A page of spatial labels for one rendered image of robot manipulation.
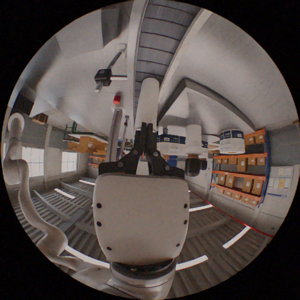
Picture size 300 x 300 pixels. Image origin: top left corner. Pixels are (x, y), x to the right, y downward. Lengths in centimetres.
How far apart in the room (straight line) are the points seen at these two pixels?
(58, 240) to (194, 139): 79
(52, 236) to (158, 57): 70
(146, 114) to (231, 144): 58
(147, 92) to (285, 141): 433
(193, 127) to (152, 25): 42
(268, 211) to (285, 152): 209
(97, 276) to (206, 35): 57
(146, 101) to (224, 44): 27
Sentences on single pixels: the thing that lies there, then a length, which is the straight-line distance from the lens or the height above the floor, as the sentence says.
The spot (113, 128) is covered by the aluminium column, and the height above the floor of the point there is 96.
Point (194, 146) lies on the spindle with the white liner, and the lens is 44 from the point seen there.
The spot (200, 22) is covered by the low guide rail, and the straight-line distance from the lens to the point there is 19.
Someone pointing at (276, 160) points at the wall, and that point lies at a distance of 431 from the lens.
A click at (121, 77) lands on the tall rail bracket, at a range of 19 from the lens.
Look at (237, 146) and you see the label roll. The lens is 67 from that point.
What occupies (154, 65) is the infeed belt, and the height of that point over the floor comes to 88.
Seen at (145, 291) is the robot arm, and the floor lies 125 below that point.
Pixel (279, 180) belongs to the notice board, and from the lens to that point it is 421.
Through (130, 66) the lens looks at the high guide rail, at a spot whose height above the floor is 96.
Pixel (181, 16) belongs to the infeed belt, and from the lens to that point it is 22.
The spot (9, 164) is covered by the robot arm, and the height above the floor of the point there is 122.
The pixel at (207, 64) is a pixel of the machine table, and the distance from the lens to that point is 32.
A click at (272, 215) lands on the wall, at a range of 464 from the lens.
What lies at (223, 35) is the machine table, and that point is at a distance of 30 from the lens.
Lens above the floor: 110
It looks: 6 degrees down
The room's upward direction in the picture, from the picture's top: 175 degrees counter-clockwise
